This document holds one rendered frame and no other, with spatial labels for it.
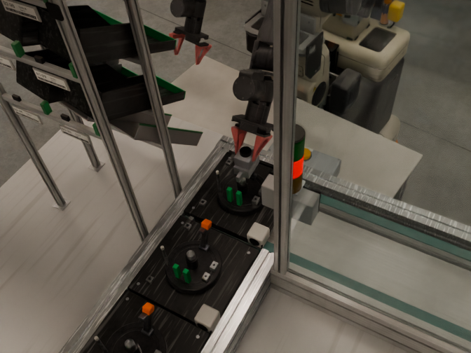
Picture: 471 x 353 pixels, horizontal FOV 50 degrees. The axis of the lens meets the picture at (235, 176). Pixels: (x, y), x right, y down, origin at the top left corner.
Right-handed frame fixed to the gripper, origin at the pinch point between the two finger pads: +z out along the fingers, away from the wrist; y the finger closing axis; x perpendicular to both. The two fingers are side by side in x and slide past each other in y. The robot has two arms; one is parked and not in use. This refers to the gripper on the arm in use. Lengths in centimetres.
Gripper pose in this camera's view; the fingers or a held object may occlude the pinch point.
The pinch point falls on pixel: (245, 155)
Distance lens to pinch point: 129.2
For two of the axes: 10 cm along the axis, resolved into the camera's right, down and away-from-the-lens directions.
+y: 8.8, 3.3, -3.3
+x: 4.0, -1.7, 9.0
